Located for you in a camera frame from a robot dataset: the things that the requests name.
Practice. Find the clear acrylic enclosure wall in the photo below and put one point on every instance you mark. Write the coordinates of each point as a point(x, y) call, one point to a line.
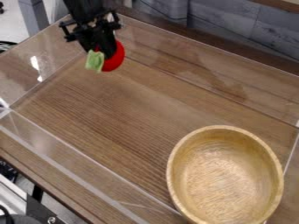
point(89, 135)

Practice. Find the black table leg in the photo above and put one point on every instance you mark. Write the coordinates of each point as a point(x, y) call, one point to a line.
point(37, 193)

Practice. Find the wooden bowl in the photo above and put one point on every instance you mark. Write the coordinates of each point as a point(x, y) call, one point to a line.
point(224, 177)

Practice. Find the red plush strawberry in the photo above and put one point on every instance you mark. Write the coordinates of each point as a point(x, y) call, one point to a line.
point(100, 64)

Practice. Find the black clamp with cable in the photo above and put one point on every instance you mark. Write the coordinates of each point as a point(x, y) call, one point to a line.
point(25, 211)

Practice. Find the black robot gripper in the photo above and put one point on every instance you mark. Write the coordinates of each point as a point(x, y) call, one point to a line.
point(85, 11)

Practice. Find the grey post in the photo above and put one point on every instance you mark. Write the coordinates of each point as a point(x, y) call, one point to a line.
point(33, 15)

